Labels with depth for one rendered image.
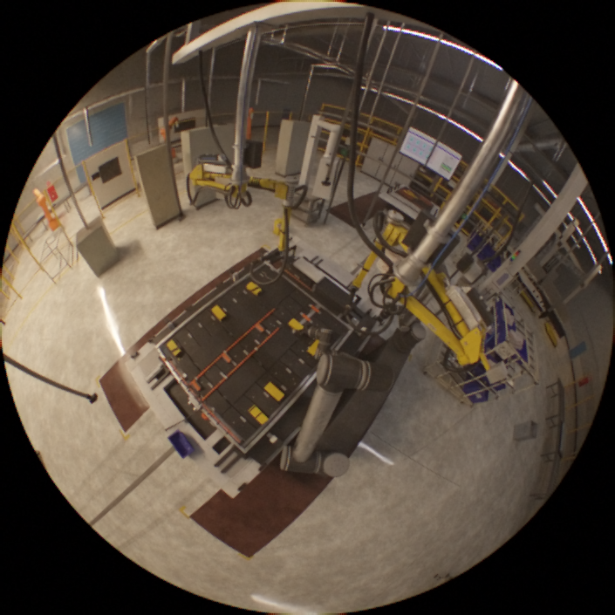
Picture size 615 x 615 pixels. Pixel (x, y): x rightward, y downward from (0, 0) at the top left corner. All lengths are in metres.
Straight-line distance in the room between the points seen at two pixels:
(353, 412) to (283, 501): 1.63
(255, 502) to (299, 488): 0.60
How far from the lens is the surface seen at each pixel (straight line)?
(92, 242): 4.94
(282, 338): 1.83
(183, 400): 2.10
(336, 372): 0.90
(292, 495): 2.92
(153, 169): 4.98
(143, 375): 2.29
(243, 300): 2.04
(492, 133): 0.85
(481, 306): 1.12
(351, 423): 1.94
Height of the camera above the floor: 2.70
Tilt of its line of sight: 56 degrees down
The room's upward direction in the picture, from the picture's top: 19 degrees clockwise
